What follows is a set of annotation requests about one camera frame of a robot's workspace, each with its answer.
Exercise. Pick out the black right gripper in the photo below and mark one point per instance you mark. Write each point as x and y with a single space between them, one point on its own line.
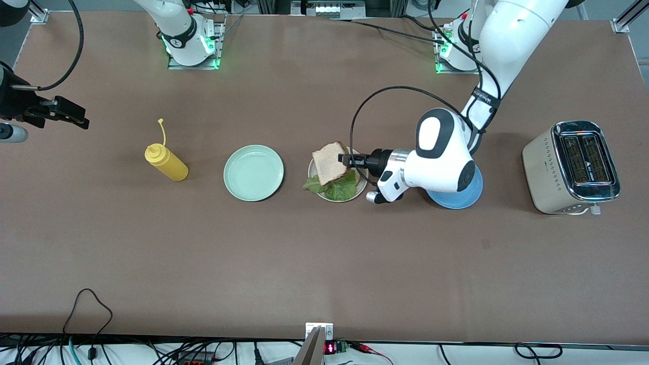
20 104

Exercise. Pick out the beige plate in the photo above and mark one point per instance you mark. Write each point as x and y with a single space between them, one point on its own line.
361 187

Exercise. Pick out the aluminum frame profile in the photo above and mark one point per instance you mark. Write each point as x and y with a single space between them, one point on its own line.
634 11
36 7

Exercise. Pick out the small metal mounting bracket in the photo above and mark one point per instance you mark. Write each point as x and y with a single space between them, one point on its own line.
319 328

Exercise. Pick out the grey control box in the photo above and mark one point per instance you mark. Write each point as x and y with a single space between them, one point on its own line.
329 9

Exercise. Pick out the green lettuce leaf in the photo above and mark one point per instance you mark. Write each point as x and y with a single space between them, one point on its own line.
334 190

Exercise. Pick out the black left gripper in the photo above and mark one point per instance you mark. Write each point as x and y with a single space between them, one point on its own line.
377 160

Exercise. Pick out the blue plate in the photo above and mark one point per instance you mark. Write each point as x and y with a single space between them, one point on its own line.
456 200

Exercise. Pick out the beige toaster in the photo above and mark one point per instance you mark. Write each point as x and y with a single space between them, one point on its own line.
542 172

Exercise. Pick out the green plate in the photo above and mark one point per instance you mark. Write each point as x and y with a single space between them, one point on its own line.
253 173

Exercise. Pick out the brown bread slice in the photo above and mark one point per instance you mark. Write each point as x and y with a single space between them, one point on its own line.
332 162

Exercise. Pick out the yellow squeeze bottle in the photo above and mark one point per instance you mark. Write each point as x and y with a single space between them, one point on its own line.
170 165

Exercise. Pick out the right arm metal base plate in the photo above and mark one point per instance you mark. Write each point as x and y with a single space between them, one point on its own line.
219 45

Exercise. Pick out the red LED display module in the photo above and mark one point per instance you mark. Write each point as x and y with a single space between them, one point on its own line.
334 348

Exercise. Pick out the aluminum camera post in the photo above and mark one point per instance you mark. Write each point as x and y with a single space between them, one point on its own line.
310 352

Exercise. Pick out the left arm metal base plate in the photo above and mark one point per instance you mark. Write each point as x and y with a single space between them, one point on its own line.
440 50

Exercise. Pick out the metal corner bracket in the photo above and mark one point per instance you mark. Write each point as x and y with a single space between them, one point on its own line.
620 25
39 16

